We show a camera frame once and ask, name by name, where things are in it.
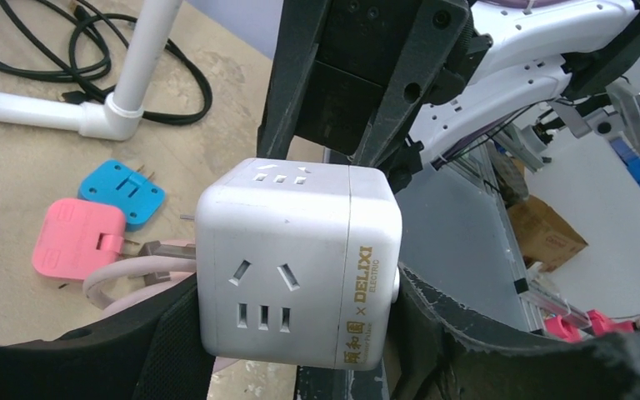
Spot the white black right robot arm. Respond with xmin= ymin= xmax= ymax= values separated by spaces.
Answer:
xmin=256 ymin=1 xmax=640 ymax=174

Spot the white cube power socket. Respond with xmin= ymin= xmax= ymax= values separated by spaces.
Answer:
xmin=194 ymin=158 xmax=403 ymax=371

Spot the white PVC pipe frame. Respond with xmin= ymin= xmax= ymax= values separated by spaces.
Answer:
xmin=0 ymin=0 xmax=184 ymax=142

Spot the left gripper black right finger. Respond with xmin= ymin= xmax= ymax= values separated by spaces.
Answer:
xmin=389 ymin=267 xmax=640 ymax=399

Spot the pink round socket with cord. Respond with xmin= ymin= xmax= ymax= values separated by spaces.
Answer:
xmin=82 ymin=238 xmax=241 ymax=374

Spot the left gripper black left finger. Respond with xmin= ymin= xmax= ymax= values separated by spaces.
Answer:
xmin=0 ymin=276 xmax=215 ymax=399

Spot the pink plug adapter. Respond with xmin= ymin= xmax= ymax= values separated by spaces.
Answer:
xmin=31 ymin=197 xmax=131 ymax=281

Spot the blue plug adapter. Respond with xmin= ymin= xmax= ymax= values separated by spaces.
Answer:
xmin=77 ymin=159 xmax=166 ymax=232

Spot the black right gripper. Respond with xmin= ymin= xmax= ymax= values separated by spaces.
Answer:
xmin=256 ymin=1 xmax=492 ymax=168

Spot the cardboard box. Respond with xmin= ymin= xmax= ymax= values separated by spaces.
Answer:
xmin=507 ymin=195 xmax=588 ymax=273

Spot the large black coiled cable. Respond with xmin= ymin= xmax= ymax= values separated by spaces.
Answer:
xmin=0 ymin=0 xmax=214 ymax=127

